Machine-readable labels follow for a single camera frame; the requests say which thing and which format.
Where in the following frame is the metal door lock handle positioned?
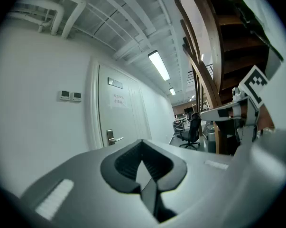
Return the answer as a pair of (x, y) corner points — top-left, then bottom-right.
(106, 129), (124, 146)

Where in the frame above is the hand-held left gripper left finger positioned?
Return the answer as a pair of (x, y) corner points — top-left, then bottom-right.
(19, 139), (162, 228)

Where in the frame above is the white office desk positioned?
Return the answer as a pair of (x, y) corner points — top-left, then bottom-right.
(173, 116), (190, 135)

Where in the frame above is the white paper notice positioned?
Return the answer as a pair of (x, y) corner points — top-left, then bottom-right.
(109, 91), (129, 109)

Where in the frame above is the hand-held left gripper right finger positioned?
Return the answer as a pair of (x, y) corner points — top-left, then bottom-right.
(141, 127), (286, 228)

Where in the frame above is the white door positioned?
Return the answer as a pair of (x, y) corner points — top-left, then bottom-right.
(97, 64), (153, 149)

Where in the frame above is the white ceiling pipe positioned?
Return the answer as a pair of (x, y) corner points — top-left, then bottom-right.
(38, 0), (87, 39)
(12, 0), (65, 36)

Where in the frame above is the white wall thermostat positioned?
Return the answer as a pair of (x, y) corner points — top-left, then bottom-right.
(59, 90), (71, 102)
(70, 92), (83, 103)

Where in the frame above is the wooden staircase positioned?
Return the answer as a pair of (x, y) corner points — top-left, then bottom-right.
(173, 0), (276, 155)

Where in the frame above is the black cable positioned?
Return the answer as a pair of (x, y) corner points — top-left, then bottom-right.
(235, 2), (285, 61)

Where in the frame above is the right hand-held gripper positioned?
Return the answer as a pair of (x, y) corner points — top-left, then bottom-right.
(200, 65), (269, 143)

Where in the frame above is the black office chair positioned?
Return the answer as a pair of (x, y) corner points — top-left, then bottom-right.
(175, 113), (203, 151)

